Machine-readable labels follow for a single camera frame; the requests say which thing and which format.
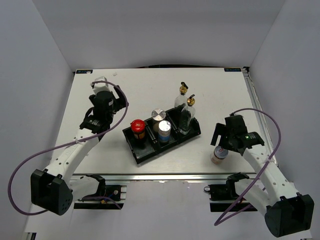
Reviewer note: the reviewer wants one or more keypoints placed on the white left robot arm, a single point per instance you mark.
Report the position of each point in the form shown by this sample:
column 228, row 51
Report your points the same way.
column 52, row 188

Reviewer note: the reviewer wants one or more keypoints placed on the clear shaker with steel lid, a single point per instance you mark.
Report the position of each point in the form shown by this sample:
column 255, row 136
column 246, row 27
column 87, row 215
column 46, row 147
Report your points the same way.
column 157, row 116

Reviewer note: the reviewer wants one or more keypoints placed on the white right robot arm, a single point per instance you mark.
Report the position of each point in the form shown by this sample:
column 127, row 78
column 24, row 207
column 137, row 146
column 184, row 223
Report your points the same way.
column 284, row 209

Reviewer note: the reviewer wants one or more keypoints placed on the red-lid orange sauce jar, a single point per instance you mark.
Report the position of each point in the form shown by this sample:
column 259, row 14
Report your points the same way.
column 138, row 129

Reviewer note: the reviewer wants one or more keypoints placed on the blue logo sticker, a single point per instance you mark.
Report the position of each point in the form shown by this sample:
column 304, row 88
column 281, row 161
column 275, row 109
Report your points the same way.
column 232, row 69
column 84, row 71

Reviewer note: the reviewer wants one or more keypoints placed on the clear glass oil bottle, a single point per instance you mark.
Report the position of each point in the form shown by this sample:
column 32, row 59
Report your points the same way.
column 187, row 115

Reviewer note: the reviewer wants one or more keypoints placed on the right blue logo sticker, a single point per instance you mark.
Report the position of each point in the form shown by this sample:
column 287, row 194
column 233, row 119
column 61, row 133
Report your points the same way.
column 232, row 69

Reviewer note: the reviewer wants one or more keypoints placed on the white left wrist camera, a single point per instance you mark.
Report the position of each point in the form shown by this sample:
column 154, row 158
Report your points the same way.
column 100, row 85

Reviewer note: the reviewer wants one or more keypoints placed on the aluminium rail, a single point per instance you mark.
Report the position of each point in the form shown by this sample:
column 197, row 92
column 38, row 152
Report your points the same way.
column 261, row 118
column 166, row 177

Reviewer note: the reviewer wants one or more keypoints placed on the aluminium right side rail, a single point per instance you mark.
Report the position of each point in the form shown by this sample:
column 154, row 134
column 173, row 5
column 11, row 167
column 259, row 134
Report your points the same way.
column 261, row 118

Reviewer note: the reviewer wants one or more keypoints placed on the aluminium front rail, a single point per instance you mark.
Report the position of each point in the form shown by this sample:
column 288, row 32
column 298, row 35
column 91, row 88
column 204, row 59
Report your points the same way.
column 166, row 177

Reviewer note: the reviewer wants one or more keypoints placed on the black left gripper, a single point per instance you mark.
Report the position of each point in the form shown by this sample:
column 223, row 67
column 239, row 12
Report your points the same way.
column 120, row 102

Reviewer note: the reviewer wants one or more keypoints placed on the glass bottle with brown residue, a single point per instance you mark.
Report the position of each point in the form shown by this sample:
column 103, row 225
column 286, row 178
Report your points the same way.
column 181, row 99

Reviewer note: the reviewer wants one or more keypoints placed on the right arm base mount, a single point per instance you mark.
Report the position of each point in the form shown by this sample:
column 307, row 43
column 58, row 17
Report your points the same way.
column 223, row 195

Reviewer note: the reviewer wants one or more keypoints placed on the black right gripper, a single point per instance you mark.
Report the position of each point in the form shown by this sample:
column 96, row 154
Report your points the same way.
column 219, row 129

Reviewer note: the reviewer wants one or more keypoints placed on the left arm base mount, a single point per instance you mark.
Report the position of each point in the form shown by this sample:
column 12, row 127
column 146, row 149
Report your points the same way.
column 93, row 192

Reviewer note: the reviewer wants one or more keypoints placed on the spice jar with red label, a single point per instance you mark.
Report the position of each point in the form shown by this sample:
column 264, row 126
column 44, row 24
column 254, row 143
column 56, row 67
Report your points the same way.
column 218, row 154

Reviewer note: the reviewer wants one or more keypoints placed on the left blue logo sticker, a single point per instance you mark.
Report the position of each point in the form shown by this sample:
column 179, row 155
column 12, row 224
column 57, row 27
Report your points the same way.
column 84, row 71

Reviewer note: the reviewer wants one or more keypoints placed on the blue-label silver-lid jar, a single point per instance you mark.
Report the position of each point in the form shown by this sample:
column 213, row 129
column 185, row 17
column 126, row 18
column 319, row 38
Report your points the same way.
column 164, row 131

